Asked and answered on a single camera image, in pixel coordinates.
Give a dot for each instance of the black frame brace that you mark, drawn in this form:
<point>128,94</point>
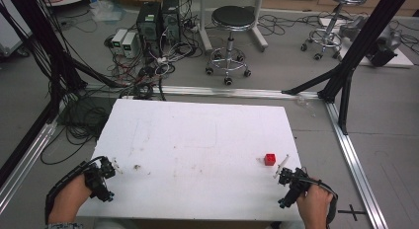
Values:
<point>345,100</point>

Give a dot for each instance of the black computer tower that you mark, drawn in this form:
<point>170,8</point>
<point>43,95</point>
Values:
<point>149,28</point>
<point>171,20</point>

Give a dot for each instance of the white cabinet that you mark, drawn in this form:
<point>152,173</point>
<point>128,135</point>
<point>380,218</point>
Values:
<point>11,25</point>

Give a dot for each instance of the clear plastic bag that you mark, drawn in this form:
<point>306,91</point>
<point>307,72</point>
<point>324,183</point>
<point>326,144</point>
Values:
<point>107,10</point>

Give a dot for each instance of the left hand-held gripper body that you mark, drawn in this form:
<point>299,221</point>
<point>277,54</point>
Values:
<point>97,182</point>

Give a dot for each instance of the black tape cross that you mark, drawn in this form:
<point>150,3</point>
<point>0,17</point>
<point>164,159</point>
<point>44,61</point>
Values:
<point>352,212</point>

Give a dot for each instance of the aluminium floor rail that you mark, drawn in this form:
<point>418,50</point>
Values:
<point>230,91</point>
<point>357,169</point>
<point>26,160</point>

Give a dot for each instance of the grey machine part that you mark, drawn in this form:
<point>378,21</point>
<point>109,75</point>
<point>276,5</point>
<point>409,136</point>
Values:
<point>382,41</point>

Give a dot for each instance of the white stand leg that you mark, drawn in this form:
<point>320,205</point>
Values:
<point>259,31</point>
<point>204,28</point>

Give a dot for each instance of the black round stool chrome base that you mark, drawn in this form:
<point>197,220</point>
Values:
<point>336,12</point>
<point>232,21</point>

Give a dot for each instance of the person's left hand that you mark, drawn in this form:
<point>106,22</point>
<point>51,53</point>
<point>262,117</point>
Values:
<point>70,201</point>

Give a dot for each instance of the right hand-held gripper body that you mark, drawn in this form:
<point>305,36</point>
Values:
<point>293,187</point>

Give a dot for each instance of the person's right hand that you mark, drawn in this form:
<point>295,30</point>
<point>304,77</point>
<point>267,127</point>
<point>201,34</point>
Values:
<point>314,206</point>

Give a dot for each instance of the white power strip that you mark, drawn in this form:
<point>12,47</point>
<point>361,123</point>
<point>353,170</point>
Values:
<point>161,60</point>

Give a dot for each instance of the red cube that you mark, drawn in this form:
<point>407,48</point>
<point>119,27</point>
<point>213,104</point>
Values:
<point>269,159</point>

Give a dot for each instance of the white board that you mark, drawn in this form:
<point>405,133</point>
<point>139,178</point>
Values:
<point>400,60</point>

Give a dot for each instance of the white power supply box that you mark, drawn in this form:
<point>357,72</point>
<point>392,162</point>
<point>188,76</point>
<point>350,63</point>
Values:
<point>118,41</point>
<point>130,45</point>

